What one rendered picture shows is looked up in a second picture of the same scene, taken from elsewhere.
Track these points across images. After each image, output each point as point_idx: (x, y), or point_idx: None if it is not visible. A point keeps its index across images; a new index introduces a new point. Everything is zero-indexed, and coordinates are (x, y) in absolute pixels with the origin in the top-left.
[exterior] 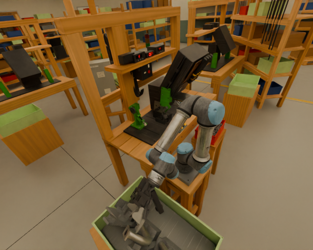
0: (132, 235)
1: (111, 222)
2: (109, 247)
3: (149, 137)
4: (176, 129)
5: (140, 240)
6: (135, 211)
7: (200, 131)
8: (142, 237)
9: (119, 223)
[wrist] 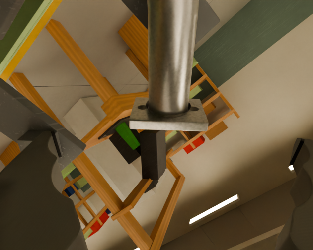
0: (189, 86)
1: (69, 141)
2: (31, 31)
3: None
4: None
5: (197, 12)
6: (60, 180)
7: None
8: (182, 0)
9: None
